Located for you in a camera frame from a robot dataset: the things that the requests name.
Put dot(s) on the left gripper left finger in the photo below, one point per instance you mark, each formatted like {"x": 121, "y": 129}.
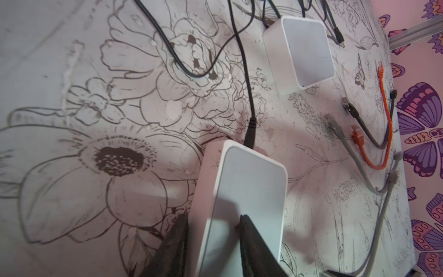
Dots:
{"x": 170, "y": 259}

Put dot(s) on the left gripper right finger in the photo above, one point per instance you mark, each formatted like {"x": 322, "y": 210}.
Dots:
{"x": 256, "y": 258}

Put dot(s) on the black adapter cable tangled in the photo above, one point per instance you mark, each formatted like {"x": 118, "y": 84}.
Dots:
{"x": 327, "y": 17}

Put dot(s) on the aluminium frame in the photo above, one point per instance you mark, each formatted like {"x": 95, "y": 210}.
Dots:
{"x": 416, "y": 33}

